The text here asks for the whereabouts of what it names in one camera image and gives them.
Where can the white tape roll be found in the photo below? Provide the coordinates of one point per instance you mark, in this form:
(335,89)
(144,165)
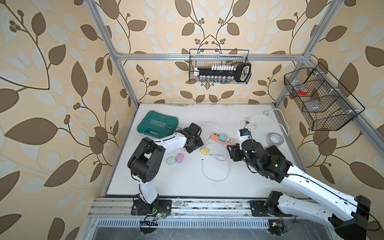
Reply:
(274,139)

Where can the yellow charger plug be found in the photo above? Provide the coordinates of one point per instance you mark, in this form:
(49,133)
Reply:
(205,151)

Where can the red object in basket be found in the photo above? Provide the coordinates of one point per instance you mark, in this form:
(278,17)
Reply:
(303,91)

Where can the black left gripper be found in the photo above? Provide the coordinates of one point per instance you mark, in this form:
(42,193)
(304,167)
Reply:
(200,143)

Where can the black wire basket back wall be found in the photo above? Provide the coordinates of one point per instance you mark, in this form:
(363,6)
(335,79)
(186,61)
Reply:
(208,57)

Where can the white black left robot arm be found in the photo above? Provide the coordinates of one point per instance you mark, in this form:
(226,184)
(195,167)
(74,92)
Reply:
(146,161)

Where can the black socket set rail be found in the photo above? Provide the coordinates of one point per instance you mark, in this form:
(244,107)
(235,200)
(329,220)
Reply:
(239,73)

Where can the pink earbud case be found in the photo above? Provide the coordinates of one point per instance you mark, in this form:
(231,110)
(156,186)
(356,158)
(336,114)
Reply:
(180,158)

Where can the teal charger plug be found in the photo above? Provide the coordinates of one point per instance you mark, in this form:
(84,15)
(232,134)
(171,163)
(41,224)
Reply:
(222,138)

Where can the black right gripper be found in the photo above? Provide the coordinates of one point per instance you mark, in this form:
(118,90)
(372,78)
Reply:
(234,152)

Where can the black wire basket right wall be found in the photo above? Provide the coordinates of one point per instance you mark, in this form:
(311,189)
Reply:
(329,105)

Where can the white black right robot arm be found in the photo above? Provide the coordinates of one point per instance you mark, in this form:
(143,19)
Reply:
(348,216)

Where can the green plastic tool case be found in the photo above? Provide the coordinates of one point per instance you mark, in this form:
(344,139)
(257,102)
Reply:
(157,125)

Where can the black wire basket wall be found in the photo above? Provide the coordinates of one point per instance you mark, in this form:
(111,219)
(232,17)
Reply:
(208,57)
(329,105)

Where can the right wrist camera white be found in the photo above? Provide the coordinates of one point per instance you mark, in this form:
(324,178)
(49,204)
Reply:
(243,135)

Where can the black box on table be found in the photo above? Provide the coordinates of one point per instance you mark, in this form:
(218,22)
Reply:
(274,151)

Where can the pink power strip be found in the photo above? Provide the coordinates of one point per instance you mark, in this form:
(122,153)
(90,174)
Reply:
(229,141)

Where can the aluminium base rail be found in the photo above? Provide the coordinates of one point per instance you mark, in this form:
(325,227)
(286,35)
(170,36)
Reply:
(187,213)

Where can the mint green earbud case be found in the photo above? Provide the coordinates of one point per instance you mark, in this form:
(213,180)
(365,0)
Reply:
(171,160)

